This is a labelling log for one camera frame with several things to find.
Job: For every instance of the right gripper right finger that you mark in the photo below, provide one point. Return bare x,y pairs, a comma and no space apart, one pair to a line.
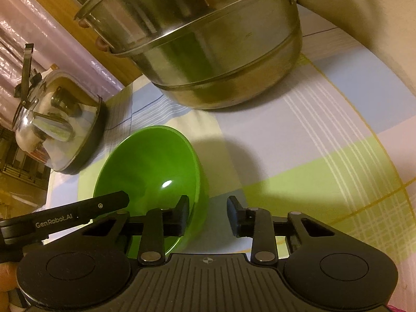
256,224

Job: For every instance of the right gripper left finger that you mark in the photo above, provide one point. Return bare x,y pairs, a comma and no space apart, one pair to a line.
159,224

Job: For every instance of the green plastic bowl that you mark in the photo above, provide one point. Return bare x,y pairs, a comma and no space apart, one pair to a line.
155,166

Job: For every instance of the person's left hand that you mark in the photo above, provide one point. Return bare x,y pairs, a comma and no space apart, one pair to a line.
8,282

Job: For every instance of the dark wooden rack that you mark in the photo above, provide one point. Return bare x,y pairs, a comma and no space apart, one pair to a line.
17,164

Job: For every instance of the checkered tablecloth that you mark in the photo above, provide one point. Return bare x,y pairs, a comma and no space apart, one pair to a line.
335,140

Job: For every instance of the stainless steel kettle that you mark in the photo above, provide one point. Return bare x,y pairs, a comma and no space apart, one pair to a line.
57,122

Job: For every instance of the stainless steel steamer pot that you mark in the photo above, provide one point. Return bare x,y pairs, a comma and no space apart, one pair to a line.
203,54

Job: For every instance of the purple curtain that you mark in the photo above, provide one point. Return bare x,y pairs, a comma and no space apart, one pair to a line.
25,21

